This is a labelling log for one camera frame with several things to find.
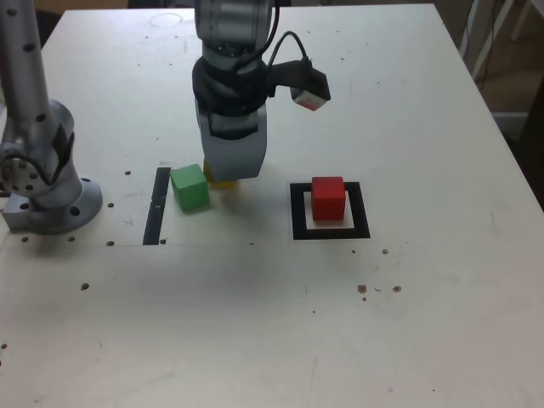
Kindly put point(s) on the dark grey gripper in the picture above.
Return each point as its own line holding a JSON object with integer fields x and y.
{"x": 234, "y": 125}

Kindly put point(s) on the yellow cube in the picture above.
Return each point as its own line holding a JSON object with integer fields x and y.
{"x": 223, "y": 185}

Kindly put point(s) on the white furniture leg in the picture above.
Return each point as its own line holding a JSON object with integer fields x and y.
{"x": 523, "y": 19}
{"x": 489, "y": 40}

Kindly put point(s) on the black tape strip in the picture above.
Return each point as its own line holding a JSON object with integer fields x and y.
{"x": 155, "y": 212}

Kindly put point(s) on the red cube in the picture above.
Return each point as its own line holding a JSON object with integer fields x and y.
{"x": 327, "y": 204}

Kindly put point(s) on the black tape square outline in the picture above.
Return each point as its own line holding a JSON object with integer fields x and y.
{"x": 297, "y": 221}

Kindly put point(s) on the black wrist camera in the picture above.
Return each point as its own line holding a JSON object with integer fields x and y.
{"x": 316, "y": 85}

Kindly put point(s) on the green cube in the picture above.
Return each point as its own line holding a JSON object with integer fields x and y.
{"x": 191, "y": 193}

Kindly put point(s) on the white floor rail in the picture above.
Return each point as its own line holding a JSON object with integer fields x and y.
{"x": 510, "y": 115}

